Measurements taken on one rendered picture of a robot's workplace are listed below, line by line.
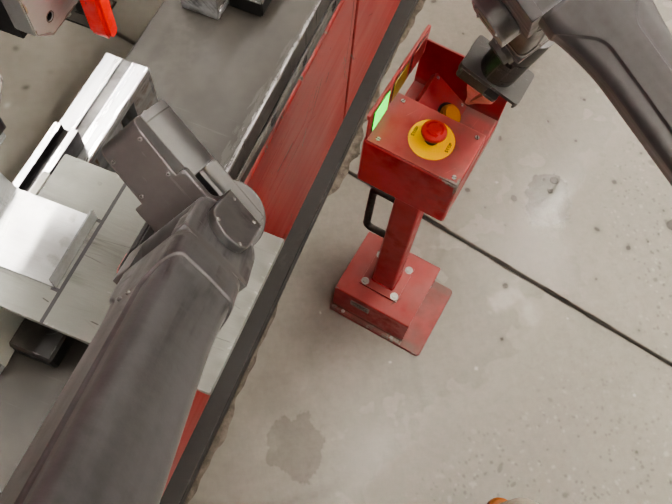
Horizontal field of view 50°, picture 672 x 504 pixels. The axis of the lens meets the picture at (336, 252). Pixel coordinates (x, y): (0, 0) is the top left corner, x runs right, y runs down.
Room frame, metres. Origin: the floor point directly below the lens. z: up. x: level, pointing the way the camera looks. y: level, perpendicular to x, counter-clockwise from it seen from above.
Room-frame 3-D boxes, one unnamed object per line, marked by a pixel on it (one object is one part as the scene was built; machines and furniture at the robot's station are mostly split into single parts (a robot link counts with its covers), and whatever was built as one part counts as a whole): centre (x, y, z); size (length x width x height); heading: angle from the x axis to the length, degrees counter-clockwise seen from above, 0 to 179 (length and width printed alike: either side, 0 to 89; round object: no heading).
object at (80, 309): (0.27, 0.21, 1.00); 0.26 x 0.18 x 0.01; 75
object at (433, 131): (0.62, -0.12, 0.79); 0.04 x 0.04 x 0.04
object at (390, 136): (0.67, -0.13, 0.75); 0.20 x 0.16 x 0.18; 158
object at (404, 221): (0.67, -0.13, 0.39); 0.05 x 0.05 x 0.54; 68
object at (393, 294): (0.67, -0.13, 0.13); 0.10 x 0.10 x 0.01; 68
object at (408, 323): (0.66, -0.16, 0.06); 0.25 x 0.20 x 0.12; 68
